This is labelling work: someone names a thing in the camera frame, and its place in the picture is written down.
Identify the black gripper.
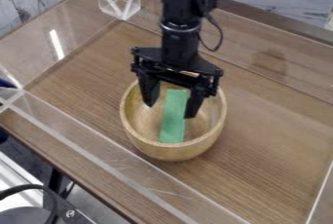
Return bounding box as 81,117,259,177
132,26,222,119

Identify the green rectangular block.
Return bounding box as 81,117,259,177
160,90,188,144

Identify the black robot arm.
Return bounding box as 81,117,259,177
132,0,224,119

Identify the brown wooden bowl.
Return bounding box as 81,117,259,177
120,81,228,162

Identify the blue object at edge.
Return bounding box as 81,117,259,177
0,78,17,89

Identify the black table leg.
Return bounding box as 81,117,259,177
49,168,65,193

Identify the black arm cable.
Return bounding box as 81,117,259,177
197,14,224,53

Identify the clear acrylic corner bracket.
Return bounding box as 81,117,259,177
98,0,141,20

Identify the grey metal base plate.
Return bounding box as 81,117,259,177
43,192,97,224

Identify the black cable loop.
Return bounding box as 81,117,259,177
0,183,61,224

